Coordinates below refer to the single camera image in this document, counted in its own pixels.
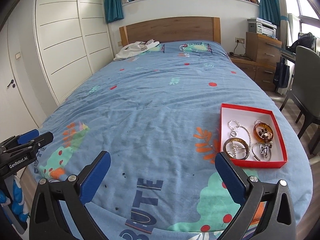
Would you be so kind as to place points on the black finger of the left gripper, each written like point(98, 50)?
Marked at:
point(20, 139)
point(43, 139)

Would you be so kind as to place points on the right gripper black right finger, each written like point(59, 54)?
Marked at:
point(278, 218)

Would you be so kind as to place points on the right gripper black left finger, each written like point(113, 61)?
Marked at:
point(47, 219)

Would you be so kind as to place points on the thin silver bangle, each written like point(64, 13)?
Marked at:
point(255, 148)

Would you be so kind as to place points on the dark brown jade bangle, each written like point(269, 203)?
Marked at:
point(236, 148)

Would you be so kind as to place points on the amber translucent bangle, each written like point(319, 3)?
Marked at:
point(263, 132)

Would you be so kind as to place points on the red white jewelry box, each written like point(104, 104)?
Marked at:
point(238, 121)

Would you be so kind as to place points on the silver crystal charm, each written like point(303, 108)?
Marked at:
point(265, 150)

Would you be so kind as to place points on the white wardrobe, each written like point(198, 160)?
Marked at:
point(74, 42)

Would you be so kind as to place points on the grey desk chair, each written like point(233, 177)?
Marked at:
point(305, 87)

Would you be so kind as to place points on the white clothing on bed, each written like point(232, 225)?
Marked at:
point(135, 49)

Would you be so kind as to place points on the dark hanging bag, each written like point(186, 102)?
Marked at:
point(282, 74)

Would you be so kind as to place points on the teal left curtain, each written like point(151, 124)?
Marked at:
point(113, 10)

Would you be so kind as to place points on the teal curtain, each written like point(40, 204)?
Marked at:
point(113, 10)
point(269, 10)

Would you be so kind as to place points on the wooden drawer cabinet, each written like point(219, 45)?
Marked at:
point(259, 62)

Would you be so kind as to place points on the dark bag on desk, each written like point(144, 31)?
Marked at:
point(307, 40)

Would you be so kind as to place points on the white printer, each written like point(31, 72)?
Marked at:
point(260, 26)

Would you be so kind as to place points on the wooden headboard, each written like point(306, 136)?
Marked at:
point(172, 29)

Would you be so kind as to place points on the teal right curtain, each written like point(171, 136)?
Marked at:
point(269, 10)

